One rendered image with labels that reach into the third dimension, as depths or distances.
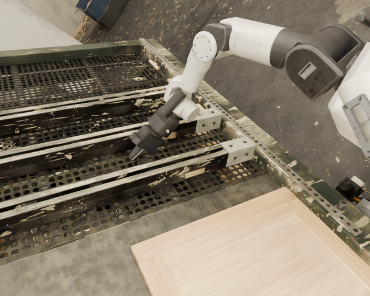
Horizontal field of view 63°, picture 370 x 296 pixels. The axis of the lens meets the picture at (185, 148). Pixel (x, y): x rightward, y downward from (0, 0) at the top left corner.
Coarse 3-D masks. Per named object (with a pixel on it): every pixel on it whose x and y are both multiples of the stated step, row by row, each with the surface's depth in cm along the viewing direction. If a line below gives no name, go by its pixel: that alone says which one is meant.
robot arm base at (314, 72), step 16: (352, 32) 67; (304, 48) 62; (320, 48) 61; (352, 48) 68; (288, 64) 66; (304, 64) 63; (320, 64) 61; (336, 64) 60; (304, 80) 65; (320, 80) 63; (336, 80) 61
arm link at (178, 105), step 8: (176, 96) 97; (184, 96) 97; (168, 104) 97; (176, 104) 97; (184, 104) 100; (192, 104) 100; (160, 112) 98; (168, 112) 98; (176, 112) 100; (184, 112) 99; (192, 112) 99; (168, 120) 100; (176, 120) 102
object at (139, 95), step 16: (96, 96) 130; (112, 96) 132; (128, 96) 133; (144, 96) 135; (160, 96) 140; (0, 112) 114; (16, 112) 116; (32, 112) 116; (48, 112) 118; (64, 112) 121; (80, 112) 125; (96, 112) 128; (112, 112) 132; (0, 128) 113; (16, 128) 116; (32, 128) 119
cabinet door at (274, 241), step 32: (288, 192) 103; (192, 224) 89; (224, 224) 90; (256, 224) 92; (288, 224) 93; (320, 224) 94; (160, 256) 80; (192, 256) 81; (224, 256) 82; (256, 256) 83; (288, 256) 84; (320, 256) 85; (352, 256) 86; (160, 288) 73; (192, 288) 74; (224, 288) 75; (256, 288) 76; (288, 288) 77; (320, 288) 77; (352, 288) 78
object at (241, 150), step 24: (216, 144) 112; (240, 144) 113; (144, 168) 98; (168, 168) 99; (192, 168) 104; (216, 168) 110; (48, 192) 86; (72, 192) 89; (96, 192) 89; (120, 192) 94; (144, 192) 99; (0, 216) 78; (24, 216) 81; (48, 216) 85
